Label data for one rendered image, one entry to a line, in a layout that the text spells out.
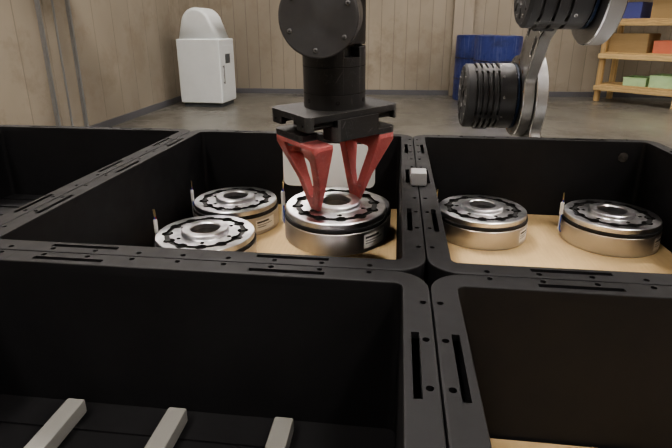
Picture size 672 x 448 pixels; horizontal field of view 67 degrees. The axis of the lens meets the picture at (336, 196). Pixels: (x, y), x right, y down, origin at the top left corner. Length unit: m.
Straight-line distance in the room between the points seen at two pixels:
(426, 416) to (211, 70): 7.15
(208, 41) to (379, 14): 2.82
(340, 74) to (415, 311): 0.25
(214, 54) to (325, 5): 6.90
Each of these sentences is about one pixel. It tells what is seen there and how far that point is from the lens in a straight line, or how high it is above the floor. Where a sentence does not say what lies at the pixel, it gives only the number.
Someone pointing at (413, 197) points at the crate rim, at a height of 0.93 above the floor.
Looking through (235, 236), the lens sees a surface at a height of 0.86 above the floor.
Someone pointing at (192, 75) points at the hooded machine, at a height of 0.43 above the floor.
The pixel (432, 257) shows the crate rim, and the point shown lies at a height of 0.93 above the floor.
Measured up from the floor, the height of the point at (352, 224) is 0.89.
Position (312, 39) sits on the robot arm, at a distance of 0.38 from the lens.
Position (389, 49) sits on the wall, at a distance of 8.55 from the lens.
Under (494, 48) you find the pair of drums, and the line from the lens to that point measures 7.25.
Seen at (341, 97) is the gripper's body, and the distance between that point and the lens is 0.45.
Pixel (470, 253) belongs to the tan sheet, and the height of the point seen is 0.83.
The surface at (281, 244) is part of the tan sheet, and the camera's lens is 0.58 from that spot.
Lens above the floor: 1.06
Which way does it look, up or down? 18 degrees down
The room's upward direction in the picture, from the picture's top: straight up
